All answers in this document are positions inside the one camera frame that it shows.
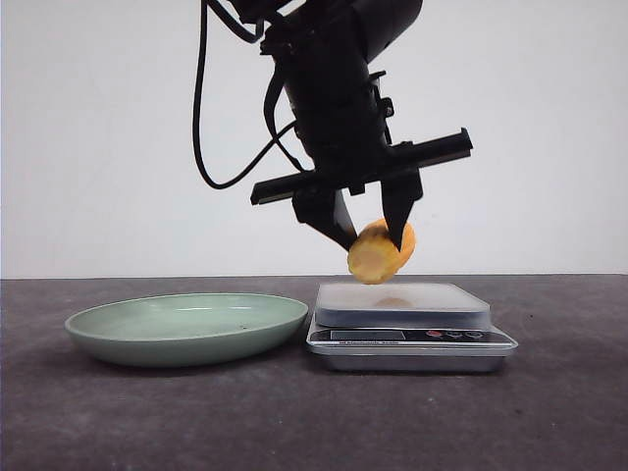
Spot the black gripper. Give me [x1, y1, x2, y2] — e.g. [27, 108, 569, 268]
[251, 53, 473, 249]

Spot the yellow corn cob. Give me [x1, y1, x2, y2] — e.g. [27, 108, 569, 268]
[347, 218, 416, 285]

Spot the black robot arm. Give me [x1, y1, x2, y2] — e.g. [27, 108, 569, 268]
[235, 1, 472, 249]

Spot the silver digital kitchen scale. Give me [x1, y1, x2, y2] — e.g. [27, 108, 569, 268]
[306, 282, 518, 373]

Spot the green round plate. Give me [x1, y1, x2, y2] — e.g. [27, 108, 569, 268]
[65, 292, 308, 368]

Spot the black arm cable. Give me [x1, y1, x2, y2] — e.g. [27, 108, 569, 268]
[191, 0, 315, 190]

